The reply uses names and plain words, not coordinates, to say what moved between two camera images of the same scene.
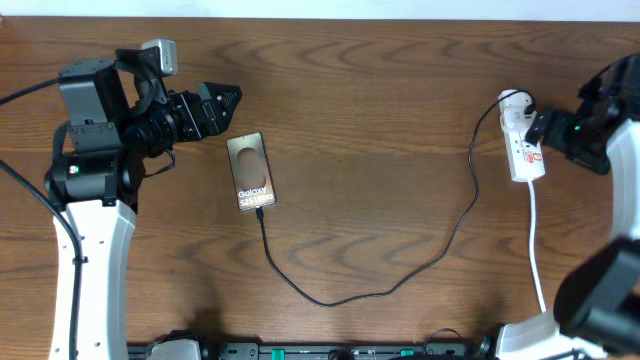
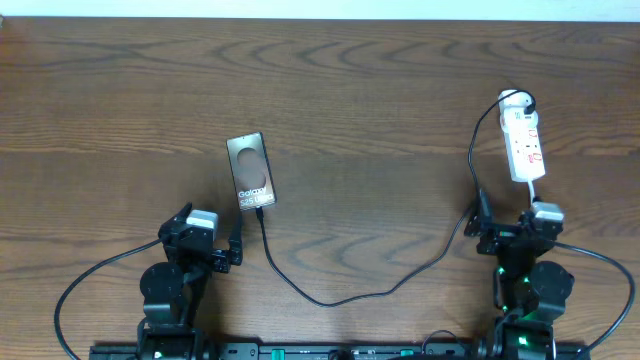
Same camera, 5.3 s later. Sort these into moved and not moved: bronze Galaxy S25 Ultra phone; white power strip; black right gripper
Moved: black right gripper
Not moved: bronze Galaxy S25 Ultra phone; white power strip
